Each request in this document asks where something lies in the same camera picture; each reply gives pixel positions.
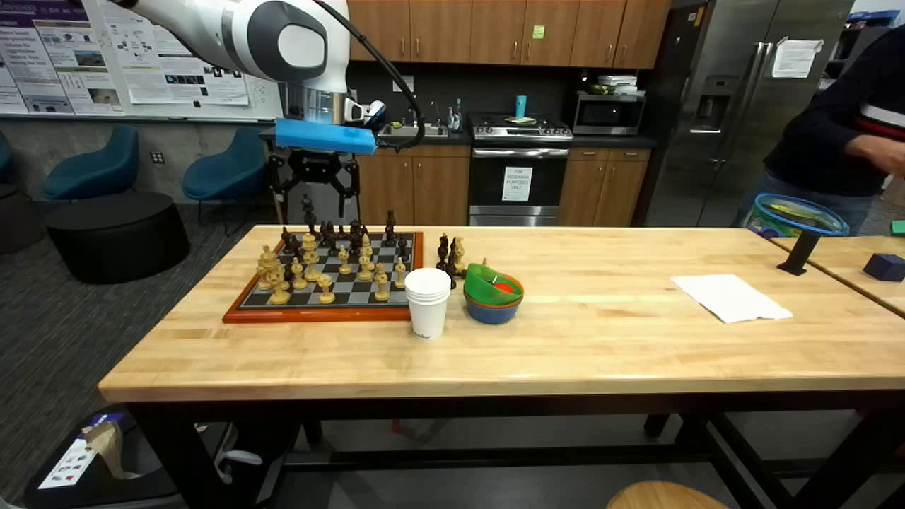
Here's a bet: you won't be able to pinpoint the brown cardboard piece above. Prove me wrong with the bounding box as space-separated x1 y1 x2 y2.
80 414 145 484

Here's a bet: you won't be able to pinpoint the black trash bin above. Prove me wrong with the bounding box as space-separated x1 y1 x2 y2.
18 404 200 509

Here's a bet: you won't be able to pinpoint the black microwave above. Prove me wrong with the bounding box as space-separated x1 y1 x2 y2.
571 88 651 141

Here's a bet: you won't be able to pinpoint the narrow wooden base cabinet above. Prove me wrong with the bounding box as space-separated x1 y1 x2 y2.
558 146 653 229

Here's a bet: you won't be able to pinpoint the white refrigerator notice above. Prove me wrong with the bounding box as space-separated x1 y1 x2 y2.
769 37 827 82

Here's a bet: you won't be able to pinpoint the orange framed chess board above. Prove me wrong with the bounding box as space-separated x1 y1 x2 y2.
221 226 426 325

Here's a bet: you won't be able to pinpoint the blue lounge chair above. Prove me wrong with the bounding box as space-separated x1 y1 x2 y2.
182 129 274 206
39 126 141 204

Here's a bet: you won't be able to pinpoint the black round ottoman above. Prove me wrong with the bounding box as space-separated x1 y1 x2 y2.
43 191 193 286

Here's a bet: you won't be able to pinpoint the black table frame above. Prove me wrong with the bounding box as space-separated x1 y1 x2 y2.
121 392 905 509

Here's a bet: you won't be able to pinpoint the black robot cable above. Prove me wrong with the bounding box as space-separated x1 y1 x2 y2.
312 0 426 151

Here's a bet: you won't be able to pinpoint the wooden stool orange legs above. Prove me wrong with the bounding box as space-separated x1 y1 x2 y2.
606 478 729 509

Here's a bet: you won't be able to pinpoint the white paper cup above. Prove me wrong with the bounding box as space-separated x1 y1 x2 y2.
401 267 455 342

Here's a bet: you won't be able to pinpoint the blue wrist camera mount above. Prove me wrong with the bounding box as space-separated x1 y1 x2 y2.
271 117 380 158

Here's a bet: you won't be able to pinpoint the black stand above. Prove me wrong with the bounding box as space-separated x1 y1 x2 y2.
774 229 824 281

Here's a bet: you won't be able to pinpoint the wooden wall cabinets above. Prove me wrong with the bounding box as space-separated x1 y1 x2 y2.
346 0 672 73

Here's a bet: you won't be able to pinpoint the stainless steel oven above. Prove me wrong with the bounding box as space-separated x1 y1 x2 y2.
467 113 578 229

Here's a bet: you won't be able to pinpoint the stainless steel refrigerator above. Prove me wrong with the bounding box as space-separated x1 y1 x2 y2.
631 0 856 229

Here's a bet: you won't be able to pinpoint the person in dark sweater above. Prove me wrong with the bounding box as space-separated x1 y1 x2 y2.
732 27 905 238

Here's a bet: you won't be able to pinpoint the white dotted card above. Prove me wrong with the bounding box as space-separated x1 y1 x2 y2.
38 437 98 492

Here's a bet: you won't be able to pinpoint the wide wooden base cabinet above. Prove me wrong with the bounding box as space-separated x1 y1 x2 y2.
353 141 472 226

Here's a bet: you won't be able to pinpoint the small black box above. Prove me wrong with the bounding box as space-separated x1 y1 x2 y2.
861 253 905 286

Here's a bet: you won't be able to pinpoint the white oven notice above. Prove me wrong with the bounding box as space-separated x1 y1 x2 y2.
497 165 537 206

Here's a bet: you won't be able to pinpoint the white bowls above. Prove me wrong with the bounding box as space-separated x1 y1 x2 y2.
593 73 646 96

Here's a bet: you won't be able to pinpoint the white paper sheet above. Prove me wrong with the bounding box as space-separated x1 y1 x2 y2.
667 271 794 329

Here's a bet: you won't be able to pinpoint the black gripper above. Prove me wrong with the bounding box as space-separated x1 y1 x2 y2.
267 151 367 229

